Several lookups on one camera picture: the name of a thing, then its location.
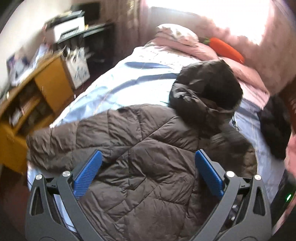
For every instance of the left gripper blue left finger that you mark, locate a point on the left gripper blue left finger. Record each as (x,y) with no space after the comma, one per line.
(73,185)

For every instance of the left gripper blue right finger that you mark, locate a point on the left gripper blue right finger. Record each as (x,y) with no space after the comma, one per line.
(224,185)

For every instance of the brown puffer coat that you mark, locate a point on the brown puffer coat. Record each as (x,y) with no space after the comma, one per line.
(148,186)

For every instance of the black garment on bed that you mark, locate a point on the black garment on bed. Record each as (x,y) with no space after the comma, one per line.
(275,126)

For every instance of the yellow wooden desk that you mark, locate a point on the yellow wooden desk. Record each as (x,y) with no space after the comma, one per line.
(33,105)

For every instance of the pink pillow right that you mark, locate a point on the pink pillow right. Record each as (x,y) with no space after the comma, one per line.
(247,74)

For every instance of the pink pillow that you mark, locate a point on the pink pillow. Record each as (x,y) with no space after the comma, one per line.
(247,74)
(201,51)

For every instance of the white floral bag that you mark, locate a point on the white floral bag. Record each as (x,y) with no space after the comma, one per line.
(76,64)

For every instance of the blue pink bed sheet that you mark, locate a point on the blue pink bed sheet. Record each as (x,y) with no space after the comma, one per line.
(146,76)

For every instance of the pink pillow left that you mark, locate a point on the pink pillow left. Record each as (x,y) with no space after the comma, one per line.
(201,51)

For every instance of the orange carrot plush pillow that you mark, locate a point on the orange carrot plush pillow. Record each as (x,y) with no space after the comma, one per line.
(223,49)

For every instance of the pink floral curtain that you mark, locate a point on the pink floral curtain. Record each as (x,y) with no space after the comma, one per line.
(263,32)

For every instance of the black shelf stand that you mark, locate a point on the black shelf stand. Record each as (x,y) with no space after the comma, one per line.
(98,42)

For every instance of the white printer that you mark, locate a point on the white printer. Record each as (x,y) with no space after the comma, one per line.
(62,26)

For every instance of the white floral pillow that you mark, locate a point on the white floral pillow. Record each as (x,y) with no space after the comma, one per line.
(177,33)

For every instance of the black monitor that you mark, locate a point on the black monitor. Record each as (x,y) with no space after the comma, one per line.
(91,11)

